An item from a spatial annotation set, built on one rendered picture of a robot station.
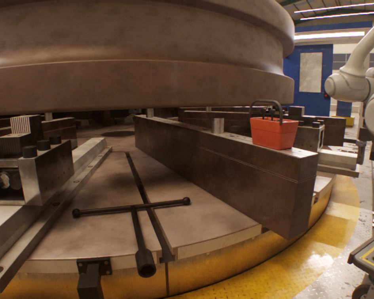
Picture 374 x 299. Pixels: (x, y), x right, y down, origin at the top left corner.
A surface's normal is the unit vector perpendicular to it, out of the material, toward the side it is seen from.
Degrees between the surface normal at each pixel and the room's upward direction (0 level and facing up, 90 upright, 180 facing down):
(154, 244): 0
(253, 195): 90
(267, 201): 90
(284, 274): 0
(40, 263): 90
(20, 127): 90
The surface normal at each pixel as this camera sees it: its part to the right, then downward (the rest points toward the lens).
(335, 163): -0.62, 0.18
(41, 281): 0.15, 0.22
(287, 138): 0.49, 0.31
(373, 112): -0.99, 0.12
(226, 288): 0.00, -0.97
